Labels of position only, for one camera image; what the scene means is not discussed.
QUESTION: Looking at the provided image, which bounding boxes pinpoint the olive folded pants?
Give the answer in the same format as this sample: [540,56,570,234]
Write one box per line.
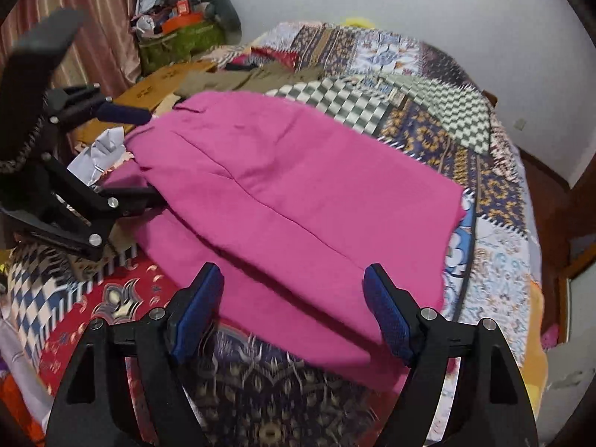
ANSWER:
[174,63,324,99]

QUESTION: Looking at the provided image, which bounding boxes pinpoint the yellow curved headboard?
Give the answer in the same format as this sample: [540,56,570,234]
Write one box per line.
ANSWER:
[342,17,375,29]

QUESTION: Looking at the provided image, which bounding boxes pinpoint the orange box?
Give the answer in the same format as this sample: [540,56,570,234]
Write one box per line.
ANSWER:
[162,0,204,34]

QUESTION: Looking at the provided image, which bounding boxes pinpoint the patchwork bed quilt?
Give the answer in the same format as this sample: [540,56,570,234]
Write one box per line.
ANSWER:
[1,24,532,446]

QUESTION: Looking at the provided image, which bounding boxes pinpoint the wooden lap desk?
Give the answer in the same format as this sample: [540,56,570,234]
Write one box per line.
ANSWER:
[71,61,217,144]

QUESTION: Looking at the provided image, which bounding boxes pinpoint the pink pants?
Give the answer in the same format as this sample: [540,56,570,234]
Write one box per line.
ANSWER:
[105,92,464,391]

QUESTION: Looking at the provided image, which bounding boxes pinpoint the grey plush pillow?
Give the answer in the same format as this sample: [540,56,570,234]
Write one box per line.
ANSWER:
[168,0,242,44]

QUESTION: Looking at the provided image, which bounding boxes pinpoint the yellow orange blanket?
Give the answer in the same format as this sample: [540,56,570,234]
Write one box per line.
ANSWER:
[520,279,549,418]

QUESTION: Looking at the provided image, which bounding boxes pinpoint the pink slipper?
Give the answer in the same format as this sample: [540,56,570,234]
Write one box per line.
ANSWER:
[540,324,559,351]

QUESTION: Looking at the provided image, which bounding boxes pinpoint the white wall socket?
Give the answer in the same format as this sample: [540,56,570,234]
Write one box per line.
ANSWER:
[513,118,526,131]

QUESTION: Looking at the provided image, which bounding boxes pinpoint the striped brown curtain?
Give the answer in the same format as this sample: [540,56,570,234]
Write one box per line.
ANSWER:
[1,0,142,97]

